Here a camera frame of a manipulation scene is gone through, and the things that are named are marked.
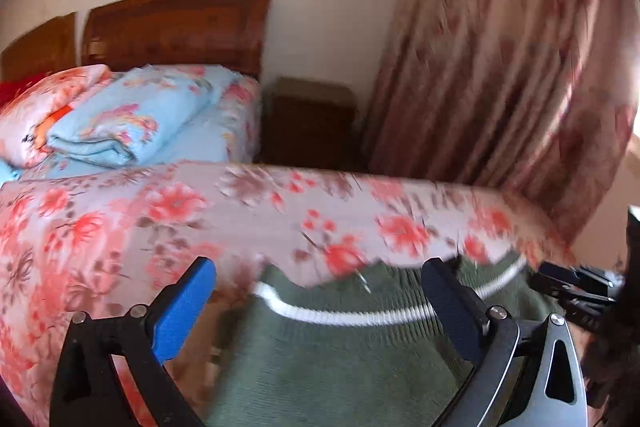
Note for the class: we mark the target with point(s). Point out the small wooden headboard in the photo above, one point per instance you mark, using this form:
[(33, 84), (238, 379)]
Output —
[(40, 49)]

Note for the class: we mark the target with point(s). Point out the blue floral folded quilt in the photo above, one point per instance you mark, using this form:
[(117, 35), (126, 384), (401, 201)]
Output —
[(145, 117)]

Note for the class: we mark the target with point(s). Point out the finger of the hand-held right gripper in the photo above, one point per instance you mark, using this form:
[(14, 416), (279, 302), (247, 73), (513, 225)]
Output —
[(575, 274), (565, 294)]

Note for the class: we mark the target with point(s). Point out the dark wooden nightstand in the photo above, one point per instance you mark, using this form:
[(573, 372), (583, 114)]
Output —
[(307, 122)]

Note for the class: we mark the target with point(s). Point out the green knit sweater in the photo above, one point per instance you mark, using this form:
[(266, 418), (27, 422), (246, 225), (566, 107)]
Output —
[(350, 357)]

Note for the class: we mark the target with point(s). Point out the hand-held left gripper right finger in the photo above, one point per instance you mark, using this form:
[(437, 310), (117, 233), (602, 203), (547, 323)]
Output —
[(452, 307)]

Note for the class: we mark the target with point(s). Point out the pink floral pillow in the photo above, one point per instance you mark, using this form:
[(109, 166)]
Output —
[(45, 112)]

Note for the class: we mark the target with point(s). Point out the light blue pillow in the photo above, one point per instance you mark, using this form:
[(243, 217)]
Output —
[(9, 171)]

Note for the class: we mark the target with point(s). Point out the bed with pink floral sheet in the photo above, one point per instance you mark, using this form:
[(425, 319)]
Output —
[(125, 217)]

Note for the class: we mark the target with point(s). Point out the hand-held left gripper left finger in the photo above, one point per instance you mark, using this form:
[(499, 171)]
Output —
[(182, 307)]

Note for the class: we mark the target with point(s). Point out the pink floral curtain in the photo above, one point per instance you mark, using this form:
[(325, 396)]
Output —
[(500, 72)]

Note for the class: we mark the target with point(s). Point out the red patterned blanket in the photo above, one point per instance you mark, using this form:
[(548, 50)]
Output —
[(15, 88)]

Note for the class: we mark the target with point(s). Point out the large carved wooden headboard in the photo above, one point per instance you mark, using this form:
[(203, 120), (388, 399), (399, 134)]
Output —
[(175, 32)]

